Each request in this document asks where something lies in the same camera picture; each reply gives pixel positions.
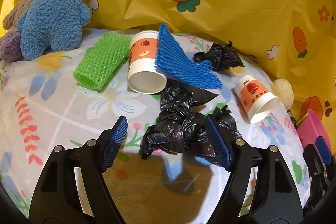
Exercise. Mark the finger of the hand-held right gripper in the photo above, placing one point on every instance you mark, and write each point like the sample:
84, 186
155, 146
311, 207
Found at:
313, 159
323, 150

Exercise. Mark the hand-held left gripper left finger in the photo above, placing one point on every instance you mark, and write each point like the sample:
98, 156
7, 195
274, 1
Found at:
115, 140

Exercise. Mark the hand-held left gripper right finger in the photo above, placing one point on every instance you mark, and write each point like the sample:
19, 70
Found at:
218, 142

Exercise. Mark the pink plastic bucket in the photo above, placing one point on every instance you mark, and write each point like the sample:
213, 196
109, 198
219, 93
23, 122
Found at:
311, 129

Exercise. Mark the large black plastic bag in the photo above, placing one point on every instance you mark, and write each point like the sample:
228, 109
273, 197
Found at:
178, 119

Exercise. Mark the orange white paper cup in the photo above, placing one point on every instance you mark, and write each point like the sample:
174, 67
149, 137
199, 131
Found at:
252, 98
141, 61

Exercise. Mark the cream plush ball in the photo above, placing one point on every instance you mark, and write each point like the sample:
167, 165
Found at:
284, 94

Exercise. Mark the green foam net sleeve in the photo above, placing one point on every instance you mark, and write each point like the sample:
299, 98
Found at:
99, 58

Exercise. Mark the small black plastic bag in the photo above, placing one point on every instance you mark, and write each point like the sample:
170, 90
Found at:
220, 56

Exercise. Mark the blue foam net sleeve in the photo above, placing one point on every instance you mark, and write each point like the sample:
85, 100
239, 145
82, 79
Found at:
173, 56

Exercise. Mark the blue plush monster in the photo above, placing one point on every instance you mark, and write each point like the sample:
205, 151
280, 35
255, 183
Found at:
52, 22

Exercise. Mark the yellow carrot print curtain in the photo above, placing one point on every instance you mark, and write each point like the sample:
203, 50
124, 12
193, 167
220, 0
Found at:
236, 3

